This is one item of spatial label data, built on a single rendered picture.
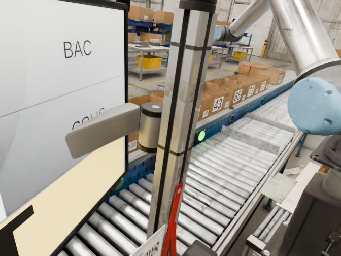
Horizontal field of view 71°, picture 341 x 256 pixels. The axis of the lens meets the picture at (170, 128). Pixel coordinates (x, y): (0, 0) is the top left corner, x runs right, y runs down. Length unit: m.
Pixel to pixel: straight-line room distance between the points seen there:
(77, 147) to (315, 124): 0.57
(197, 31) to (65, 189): 0.25
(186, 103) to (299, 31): 0.58
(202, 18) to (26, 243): 0.30
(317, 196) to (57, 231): 0.80
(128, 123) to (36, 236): 0.19
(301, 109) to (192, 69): 0.48
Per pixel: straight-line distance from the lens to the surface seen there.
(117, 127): 0.37
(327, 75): 0.73
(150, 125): 0.35
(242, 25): 1.46
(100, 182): 0.40
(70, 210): 0.36
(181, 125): 0.32
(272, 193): 1.47
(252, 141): 1.95
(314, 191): 0.97
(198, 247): 0.60
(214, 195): 1.31
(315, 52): 0.79
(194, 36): 0.29
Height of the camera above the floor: 1.54
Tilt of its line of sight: 24 degrees down
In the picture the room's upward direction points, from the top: 8 degrees clockwise
